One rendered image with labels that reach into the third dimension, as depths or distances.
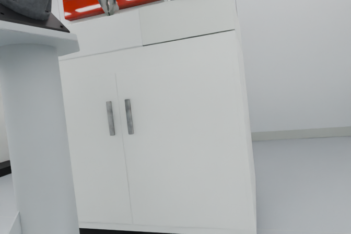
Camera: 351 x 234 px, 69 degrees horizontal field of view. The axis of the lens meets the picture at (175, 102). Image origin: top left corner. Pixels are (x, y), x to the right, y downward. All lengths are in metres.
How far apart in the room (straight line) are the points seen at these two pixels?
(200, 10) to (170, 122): 0.42
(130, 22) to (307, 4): 2.41
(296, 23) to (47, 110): 2.74
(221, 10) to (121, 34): 0.40
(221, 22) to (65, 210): 0.78
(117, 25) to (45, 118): 0.48
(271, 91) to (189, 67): 2.16
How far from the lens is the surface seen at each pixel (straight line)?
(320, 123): 3.13
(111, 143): 1.10
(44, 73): 0.82
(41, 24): 0.87
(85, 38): 1.16
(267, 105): 3.04
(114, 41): 1.08
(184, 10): 0.99
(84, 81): 1.14
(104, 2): 1.18
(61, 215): 0.87
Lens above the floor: 0.61
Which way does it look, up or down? 2 degrees down
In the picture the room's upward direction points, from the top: 6 degrees counter-clockwise
